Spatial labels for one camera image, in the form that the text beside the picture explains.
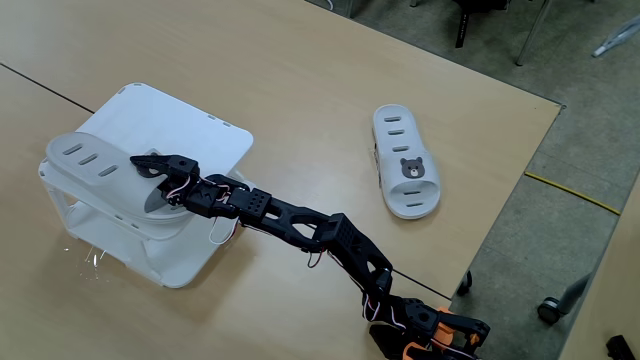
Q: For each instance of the metal chair leg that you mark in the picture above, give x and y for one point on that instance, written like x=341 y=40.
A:
x=532 y=35

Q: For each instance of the white bear slipper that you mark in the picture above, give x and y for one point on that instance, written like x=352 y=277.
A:
x=85 y=160
x=410 y=187

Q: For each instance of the black table caster wheel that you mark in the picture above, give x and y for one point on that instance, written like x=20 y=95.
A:
x=465 y=284

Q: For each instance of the grey folded umbrella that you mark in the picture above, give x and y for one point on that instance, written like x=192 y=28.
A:
x=617 y=37

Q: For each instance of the white plastic box shelf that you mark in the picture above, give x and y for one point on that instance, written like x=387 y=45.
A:
x=150 y=120

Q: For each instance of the black chair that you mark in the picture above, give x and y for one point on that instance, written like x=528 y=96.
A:
x=475 y=10

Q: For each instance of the black floor object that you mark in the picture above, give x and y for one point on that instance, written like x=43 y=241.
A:
x=620 y=347

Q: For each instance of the grey caster wheel leg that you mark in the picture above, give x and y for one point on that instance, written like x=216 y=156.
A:
x=550 y=310

